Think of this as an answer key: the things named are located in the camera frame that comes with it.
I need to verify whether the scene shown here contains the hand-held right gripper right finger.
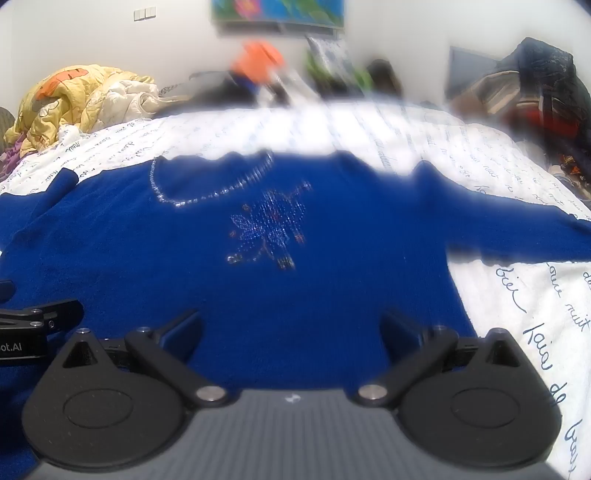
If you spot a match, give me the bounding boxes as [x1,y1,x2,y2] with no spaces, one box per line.
[356,311,522,408]

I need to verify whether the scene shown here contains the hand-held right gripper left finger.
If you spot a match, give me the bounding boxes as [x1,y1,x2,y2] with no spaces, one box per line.
[62,310,229,409]

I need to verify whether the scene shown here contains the blue beaded sweater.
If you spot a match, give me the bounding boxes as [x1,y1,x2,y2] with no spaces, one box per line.
[0,151,591,444]

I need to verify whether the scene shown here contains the purple cloth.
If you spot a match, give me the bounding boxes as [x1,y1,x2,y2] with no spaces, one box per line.
[0,137,26,181]

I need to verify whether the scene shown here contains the yellow cartoon quilt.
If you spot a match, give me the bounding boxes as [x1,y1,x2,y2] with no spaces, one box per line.
[14,65,162,155]

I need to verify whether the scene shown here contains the white script-printed bedsheet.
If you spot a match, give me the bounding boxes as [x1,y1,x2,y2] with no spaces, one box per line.
[0,99,591,480]

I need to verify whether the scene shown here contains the dark cloth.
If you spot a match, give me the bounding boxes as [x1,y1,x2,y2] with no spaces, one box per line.
[187,71,262,110]

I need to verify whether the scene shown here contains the red black cloth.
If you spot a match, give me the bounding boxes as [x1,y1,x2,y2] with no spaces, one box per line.
[505,102,571,141]

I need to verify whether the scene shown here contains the green white patterned cloth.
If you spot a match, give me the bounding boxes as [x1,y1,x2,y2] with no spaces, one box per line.
[305,37,372,95]

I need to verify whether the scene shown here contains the orange round object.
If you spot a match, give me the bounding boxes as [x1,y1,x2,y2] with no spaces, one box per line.
[230,41,286,85]

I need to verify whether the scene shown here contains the dark jacket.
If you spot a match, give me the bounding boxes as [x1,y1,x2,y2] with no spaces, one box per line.
[501,37,580,114]

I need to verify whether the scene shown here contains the colourful wall picture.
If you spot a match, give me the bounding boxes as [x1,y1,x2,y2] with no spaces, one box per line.
[211,0,346,31]

